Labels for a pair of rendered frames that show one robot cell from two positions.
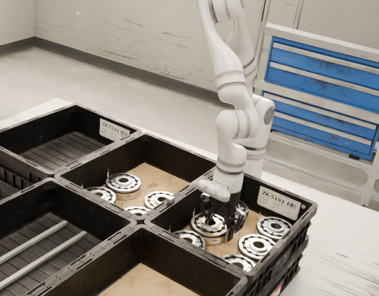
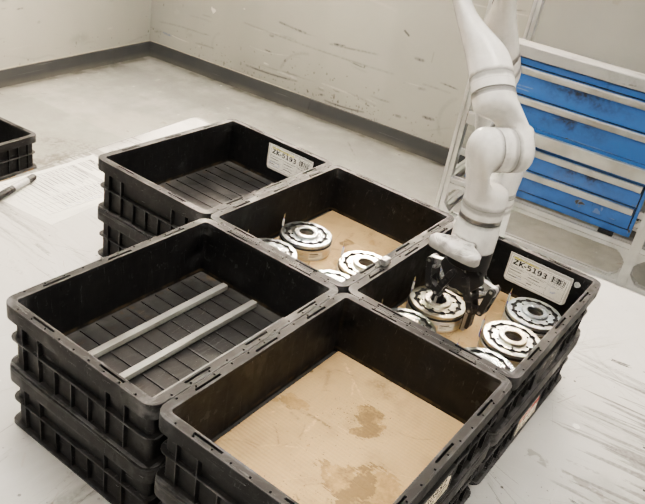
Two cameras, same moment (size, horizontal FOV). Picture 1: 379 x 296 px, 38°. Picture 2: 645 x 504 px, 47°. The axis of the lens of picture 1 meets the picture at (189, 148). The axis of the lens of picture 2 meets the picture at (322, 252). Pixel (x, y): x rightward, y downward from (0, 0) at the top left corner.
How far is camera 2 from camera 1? 0.20 m
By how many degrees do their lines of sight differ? 3
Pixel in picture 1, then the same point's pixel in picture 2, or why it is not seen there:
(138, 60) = (296, 81)
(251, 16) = not seen: hidden behind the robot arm
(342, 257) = (620, 365)
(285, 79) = not seen: hidden behind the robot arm
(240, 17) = not seen: outside the picture
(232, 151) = (490, 191)
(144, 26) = (307, 33)
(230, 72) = (495, 69)
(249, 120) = (521, 143)
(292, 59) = (526, 86)
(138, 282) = (337, 379)
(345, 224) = (619, 318)
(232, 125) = (496, 149)
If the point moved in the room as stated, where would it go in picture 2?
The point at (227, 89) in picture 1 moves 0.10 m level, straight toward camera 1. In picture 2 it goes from (489, 95) to (492, 115)
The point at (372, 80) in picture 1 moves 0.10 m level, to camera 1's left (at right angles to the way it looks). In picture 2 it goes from (643, 121) to (617, 116)
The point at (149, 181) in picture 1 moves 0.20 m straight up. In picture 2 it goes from (341, 237) to (359, 147)
